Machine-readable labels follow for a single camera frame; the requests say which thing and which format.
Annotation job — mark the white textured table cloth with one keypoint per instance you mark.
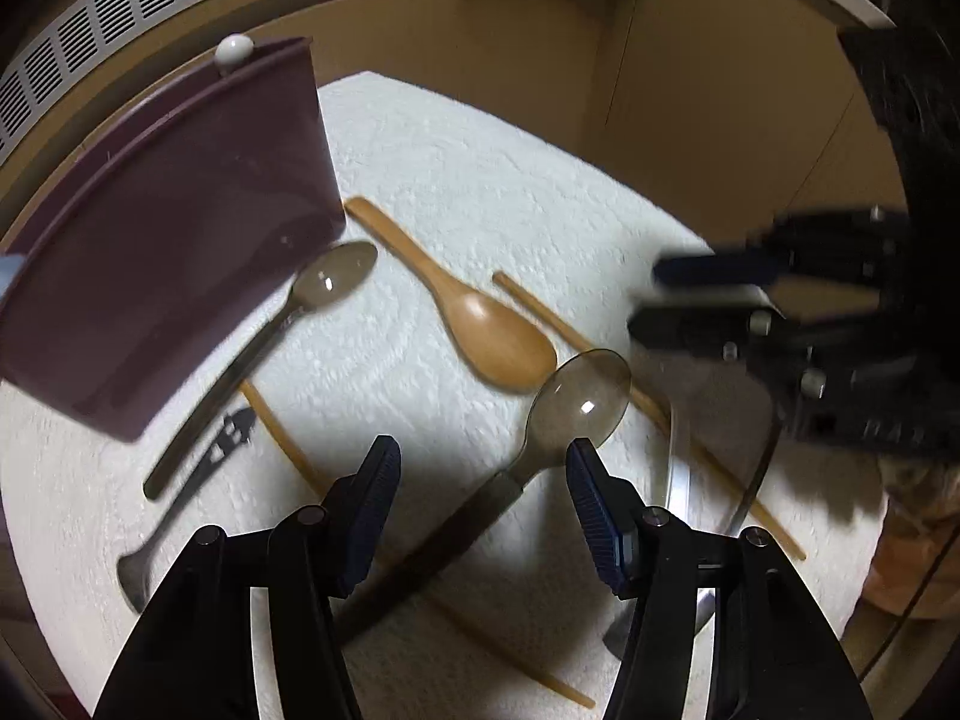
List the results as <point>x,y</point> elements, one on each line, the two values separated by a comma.
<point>465,165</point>

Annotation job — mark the purple plastic container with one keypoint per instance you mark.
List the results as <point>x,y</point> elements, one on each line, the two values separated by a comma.
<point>187,240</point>

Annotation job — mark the white vent grille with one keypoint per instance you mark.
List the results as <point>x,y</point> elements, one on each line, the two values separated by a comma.
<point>112,22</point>

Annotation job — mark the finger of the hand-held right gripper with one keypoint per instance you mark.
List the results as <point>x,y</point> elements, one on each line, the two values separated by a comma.
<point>712,270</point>
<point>690,334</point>

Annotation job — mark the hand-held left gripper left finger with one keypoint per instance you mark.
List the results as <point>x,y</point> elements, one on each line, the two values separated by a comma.
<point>375,499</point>

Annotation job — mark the wooden spoon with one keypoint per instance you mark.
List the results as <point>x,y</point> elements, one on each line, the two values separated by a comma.
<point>502,349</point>

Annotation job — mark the peach patterned cloth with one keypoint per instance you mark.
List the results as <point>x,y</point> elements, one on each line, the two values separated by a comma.
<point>922,540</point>

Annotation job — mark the black plastic fork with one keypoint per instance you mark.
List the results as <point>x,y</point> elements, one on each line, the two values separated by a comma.
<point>180,510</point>

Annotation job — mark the white round knob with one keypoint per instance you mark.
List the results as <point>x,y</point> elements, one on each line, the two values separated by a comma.
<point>234,50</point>

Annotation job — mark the beige kitchen cabinet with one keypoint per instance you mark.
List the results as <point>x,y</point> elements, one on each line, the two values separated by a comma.
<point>712,90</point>

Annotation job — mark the wooden chopstick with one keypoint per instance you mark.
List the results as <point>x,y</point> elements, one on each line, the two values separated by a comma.
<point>285,442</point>
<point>536,309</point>

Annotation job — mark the translucent brown plastic spoon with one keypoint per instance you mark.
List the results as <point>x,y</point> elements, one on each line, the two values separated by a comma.
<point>334,274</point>

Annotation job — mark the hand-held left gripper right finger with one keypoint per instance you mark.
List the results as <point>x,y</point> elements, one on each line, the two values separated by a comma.
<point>592,514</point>

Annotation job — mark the metal spatula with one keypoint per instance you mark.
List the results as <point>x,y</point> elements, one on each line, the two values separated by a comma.
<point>681,484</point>

